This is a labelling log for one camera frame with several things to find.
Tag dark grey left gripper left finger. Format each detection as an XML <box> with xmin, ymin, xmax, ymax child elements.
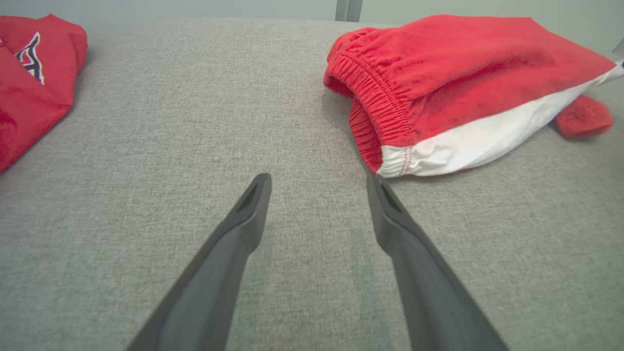
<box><xmin>126</xmin><ymin>173</ymin><xmax>272</xmax><ymax>351</ymax></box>

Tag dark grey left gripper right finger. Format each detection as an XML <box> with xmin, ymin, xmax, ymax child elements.
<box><xmin>367</xmin><ymin>174</ymin><xmax>510</xmax><ymax>351</ymax></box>

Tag grey metal partition post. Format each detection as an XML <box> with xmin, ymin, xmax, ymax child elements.
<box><xmin>335</xmin><ymin>0</ymin><xmax>364</xmax><ymax>22</ymax></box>

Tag grey fabric sofa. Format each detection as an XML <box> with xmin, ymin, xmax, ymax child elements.
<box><xmin>0</xmin><ymin>17</ymin><xmax>624</xmax><ymax>351</ymax></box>

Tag red Bulls basketball jersey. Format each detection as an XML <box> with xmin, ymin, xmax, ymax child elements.
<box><xmin>0</xmin><ymin>14</ymin><xmax>88</xmax><ymax>174</ymax></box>

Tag red shorts with white stripe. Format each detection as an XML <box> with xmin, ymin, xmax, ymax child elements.
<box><xmin>323</xmin><ymin>15</ymin><xmax>624</xmax><ymax>178</ymax></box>

